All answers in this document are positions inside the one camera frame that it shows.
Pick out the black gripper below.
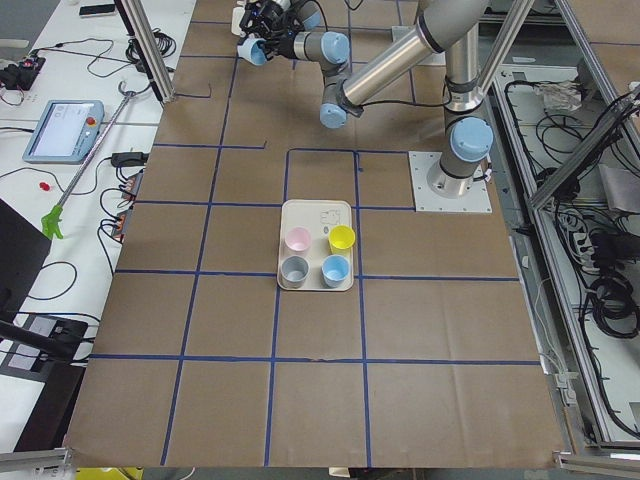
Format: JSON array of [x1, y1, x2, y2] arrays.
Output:
[[249, 0, 292, 31], [269, 33, 295, 58]]

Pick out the light blue cup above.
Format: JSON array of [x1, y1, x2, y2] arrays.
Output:
[[237, 37, 267, 66]]

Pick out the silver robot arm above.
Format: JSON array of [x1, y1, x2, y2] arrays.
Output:
[[241, 0, 322, 36], [268, 1, 494, 199]]

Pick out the pink cup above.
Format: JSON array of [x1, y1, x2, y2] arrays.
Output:
[[284, 226, 312, 256]]

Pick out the yellow cup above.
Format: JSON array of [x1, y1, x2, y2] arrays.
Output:
[[328, 225, 356, 255]]

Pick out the grey cup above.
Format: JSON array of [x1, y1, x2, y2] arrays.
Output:
[[279, 256, 309, 289]]

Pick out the light blue cup tray front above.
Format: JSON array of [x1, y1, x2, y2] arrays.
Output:
[[321, 255, 350, 288]]

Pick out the black smartphone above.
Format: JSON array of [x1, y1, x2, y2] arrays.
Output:
[[79, 3, 116, 17]]

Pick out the cream plastic tray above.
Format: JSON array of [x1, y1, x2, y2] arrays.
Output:
[[277, 199, 355, 292]]

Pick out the blue teach pendant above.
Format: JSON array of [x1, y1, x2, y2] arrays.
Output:
[[22, 100, 104, 165]]

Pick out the silver reacher grabber tool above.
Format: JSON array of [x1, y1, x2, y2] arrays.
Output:
[[41, 80, 138, 240]]

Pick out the black monitor on stand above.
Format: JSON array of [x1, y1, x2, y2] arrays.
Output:
[[1, 202, 98, 381]]

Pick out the aluminium frame post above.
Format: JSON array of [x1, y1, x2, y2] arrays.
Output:
[[114, 0, 175, 104]]

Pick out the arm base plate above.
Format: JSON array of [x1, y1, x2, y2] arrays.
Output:
[[408, 151, 492, 214]]

